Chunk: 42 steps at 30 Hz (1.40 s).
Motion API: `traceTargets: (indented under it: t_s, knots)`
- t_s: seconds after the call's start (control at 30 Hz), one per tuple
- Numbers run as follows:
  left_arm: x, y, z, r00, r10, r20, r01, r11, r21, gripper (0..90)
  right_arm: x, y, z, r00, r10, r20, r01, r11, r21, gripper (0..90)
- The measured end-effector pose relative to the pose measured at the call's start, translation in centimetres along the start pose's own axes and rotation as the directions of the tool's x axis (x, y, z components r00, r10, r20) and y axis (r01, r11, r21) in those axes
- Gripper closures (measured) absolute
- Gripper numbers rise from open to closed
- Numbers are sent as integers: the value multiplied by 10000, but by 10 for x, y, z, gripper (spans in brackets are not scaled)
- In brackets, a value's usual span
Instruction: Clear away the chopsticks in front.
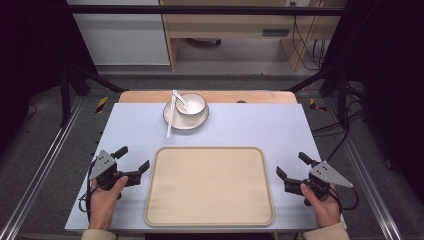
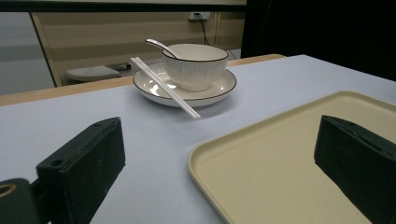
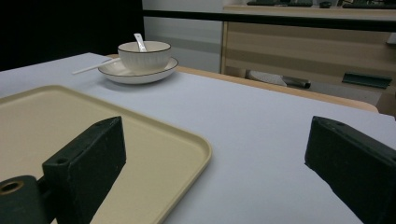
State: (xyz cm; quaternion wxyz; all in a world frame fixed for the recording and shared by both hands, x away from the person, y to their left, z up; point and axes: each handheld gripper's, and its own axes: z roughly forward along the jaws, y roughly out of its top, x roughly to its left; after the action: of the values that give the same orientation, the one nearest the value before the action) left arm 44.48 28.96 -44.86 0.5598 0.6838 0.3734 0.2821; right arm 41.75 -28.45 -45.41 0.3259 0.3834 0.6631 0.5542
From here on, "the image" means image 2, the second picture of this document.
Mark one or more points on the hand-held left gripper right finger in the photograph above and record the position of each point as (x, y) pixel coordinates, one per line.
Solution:
(358, 161)

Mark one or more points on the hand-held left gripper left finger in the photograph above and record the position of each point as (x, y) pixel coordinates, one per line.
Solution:
(81, 165)

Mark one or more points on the beige plastic tray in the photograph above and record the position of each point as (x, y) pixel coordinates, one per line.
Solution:
(280, 174)

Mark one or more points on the white chopstick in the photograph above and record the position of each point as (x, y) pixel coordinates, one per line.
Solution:
(169, 87)
(162, 86)

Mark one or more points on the white spoon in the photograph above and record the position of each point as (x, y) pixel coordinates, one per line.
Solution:
(162, 46)

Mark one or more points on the white ribbed bowl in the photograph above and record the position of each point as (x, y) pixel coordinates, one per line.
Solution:
(195, 69)

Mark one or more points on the white plate with dark rim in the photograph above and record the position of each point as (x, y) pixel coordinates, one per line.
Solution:
(214, 90)

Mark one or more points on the light mat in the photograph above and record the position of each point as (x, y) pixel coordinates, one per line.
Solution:
(155, 146)

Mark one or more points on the white stool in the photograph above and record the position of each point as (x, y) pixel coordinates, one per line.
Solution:
(91, 74)

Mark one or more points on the black curtain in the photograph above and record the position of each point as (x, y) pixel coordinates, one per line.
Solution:
(320, 31)

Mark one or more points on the white wall socket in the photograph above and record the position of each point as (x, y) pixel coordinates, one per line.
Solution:
(199, 15)

